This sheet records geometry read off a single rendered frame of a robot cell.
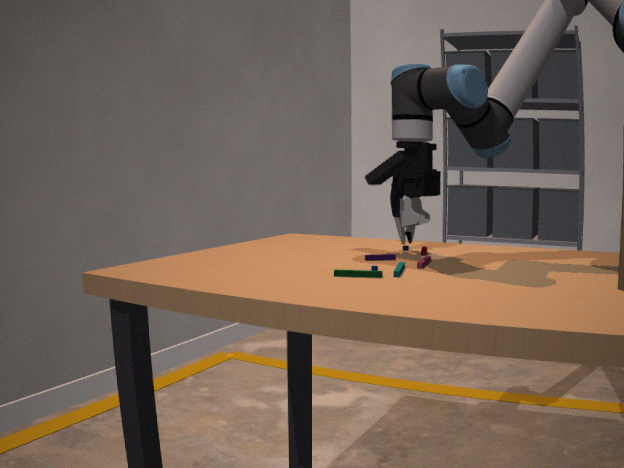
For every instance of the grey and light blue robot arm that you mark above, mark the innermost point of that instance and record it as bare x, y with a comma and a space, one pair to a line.
462, 89

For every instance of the pink rod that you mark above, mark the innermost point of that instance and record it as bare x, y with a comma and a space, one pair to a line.
423, 262

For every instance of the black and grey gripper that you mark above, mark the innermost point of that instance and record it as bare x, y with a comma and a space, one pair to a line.
417, 183

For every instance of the green rod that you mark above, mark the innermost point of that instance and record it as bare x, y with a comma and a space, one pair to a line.
358, 273

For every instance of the purple rod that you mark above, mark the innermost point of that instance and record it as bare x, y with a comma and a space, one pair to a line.
380, 257

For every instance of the turquoise rod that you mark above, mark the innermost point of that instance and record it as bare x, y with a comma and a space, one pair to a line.
399, 269

